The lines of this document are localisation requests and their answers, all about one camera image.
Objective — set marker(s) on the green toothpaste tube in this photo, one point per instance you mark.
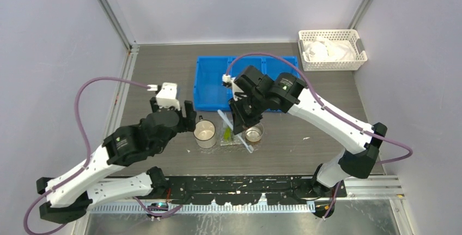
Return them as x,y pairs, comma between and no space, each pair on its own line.
227,134

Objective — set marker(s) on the clear acrylic toothbrush holder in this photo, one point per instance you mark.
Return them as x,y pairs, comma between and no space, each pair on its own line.
235,140

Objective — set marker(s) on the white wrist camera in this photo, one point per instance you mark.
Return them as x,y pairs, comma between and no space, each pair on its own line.
228,82
165,95

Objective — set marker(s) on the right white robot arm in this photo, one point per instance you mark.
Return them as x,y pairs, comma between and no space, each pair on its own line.
361,146

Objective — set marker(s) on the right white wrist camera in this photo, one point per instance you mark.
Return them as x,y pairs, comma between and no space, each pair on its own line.
228,82

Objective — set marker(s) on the white-inside mug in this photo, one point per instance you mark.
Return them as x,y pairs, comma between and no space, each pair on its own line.
205,133

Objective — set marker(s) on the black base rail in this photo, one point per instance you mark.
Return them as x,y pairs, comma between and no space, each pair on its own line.
241,190

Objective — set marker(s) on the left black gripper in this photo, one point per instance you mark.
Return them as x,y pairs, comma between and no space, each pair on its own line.
190,115

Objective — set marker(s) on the white cloth in basket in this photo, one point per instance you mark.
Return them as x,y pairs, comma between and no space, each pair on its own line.
326,50

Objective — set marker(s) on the aluminium frame extrusion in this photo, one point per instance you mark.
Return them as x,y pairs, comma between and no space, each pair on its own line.
376,187

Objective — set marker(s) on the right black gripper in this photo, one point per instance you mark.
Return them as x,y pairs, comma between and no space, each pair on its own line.
241,122

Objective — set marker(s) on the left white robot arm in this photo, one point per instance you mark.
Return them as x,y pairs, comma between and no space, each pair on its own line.
71,195

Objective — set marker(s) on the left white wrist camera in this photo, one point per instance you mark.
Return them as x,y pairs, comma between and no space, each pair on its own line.
165,95

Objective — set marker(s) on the blue three-compartment bin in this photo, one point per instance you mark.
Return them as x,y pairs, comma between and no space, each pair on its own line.
208,92

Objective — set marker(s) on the steel cup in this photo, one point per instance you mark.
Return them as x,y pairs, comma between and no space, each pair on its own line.
254,133

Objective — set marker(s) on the white plastic basket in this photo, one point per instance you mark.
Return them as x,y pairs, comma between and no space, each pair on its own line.
350,35

